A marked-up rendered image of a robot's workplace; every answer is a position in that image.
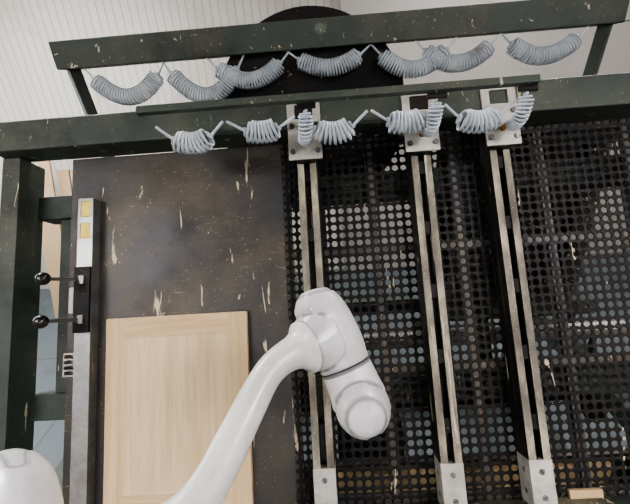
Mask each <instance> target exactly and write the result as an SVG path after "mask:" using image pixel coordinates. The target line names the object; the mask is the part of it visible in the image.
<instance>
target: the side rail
mask: <svg viewBox="0 0 630 504"><path fill-rule="evenodd" d="M44 185H45V169H44V168H41V167H39V166H37V165H35V164H33V163H31V162H29V161H27V160H24V159H22V158H8V159H3V169H2V186H1V202H0V451H3V450H7V449H14V448H20V449H26V450H32V451H33V440H34V421H32V422H31V421H30V400H31V396H32V395H34V394H35V393H36V370H37V347H38V328H36V327H34V325H33V319H34V318H35V317H36V316H38V315H39V301H40V285H38V284H37V283H36V282H35V276H36V275H37V274H38V273H40V272H41V255H42V232H43V221H40V220H39V199H40V198H42V197H44Z"/></svg>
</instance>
